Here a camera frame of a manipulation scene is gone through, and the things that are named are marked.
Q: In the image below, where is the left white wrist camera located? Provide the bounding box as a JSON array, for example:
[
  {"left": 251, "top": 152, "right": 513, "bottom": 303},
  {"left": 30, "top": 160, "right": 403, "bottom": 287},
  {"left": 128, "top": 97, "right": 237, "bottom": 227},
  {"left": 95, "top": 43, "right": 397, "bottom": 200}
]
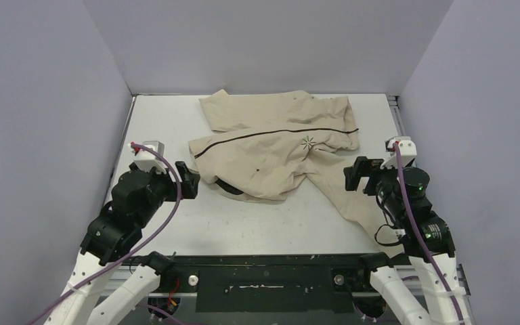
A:
[{"left": 128, "top": 141, "right": 168, "bottom": 175}]

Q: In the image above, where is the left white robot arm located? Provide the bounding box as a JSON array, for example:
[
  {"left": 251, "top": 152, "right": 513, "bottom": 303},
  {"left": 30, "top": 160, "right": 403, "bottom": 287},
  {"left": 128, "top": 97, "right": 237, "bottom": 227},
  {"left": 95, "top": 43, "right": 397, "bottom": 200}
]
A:
[{"left": 43, "top": 161, "right": 200, "bottom": 324}]

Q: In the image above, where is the beige zip jacket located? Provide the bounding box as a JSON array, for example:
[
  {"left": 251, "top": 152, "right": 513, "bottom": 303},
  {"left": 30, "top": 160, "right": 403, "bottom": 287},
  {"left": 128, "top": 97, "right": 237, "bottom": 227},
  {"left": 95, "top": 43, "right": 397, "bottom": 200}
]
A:
[{"left": 188, "top": 90, "right": 403, "bottom": 257}]

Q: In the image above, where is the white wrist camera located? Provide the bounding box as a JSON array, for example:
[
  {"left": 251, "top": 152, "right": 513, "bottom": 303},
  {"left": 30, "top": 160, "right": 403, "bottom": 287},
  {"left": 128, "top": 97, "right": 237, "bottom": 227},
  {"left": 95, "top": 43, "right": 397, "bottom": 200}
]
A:
[
  {"left": 381, "top": 136, "right": 417, "bottom": 169},
  {"left": 128, "top": 141, "right": 168, "bottom": 175}
]

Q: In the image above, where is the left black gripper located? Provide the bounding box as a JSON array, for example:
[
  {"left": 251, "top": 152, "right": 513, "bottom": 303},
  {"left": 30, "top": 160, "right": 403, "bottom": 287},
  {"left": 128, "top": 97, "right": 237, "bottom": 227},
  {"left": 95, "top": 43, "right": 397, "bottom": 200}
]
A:
[{"left": 135, "top": 160, "right": 199, "bottom": 228}]

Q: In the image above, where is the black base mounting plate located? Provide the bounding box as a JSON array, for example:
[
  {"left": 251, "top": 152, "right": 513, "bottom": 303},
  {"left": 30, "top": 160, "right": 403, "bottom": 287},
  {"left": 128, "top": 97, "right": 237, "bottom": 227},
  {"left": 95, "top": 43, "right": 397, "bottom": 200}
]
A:
[{"left": 125, "top": 253, "right": 400, "bottom": 314}]

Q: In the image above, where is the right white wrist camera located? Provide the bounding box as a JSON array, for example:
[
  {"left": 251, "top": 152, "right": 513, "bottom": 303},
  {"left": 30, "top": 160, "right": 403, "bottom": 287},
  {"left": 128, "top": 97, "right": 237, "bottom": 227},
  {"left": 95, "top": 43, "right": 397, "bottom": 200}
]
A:
[{"left": 381, "top": 136, "right": 417, "bottom": 169}]

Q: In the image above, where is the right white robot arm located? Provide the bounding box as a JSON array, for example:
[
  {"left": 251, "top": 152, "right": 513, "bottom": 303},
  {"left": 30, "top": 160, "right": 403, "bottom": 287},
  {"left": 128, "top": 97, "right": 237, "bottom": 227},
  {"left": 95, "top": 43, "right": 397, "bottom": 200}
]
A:
[{"left": 343, "top": 156, "right": 472, "bottom": 324}]

